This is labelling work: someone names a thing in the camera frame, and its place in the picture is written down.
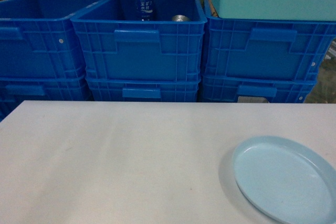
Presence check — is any light blue round tray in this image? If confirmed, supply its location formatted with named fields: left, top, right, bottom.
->
left=233, top=136, right=335, bottom=223

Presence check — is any blue crate bottom middle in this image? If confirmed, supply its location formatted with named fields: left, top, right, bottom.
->
left=86, top=76, right=201, bottom=102

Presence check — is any blue crate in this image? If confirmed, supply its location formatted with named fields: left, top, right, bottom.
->
left=1, top=76, right=93, bottom=120
left=201, top=0, right=335, bottom=81
left=1, top=0, right=100, bottom=79
left=71, top=0, right=206, bottom=81
left=198, top=76, right=317, bottom=103
left=86, top=76, right=201, bottom=102

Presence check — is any blue crate bottom right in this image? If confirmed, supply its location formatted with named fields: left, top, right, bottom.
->
left=198, top=76, right=317, bottom=103

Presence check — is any blue crate top middle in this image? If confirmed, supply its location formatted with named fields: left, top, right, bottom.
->
left=71, top=0, right=206, bottom=81

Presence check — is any metal can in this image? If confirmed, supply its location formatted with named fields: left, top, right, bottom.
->
left=171, top=15, right=191, bottom=22

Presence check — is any clear water bottle blue label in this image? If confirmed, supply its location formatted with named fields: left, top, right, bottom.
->
left=135, top=0, right=154, bottom=21

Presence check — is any white table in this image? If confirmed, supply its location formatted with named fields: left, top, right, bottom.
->
left=1, top=101, right=335, bottom=223

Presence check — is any blue crate top right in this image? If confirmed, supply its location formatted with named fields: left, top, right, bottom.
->
left=201, top=0, right=335, bottom=81

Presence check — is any blue crate top left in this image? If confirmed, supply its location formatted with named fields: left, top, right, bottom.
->
left=1, top=0, right=100, bottom=79

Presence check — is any blue crate bottom left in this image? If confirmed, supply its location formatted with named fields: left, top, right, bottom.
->
left=1, top=76, right=93, bottom=120

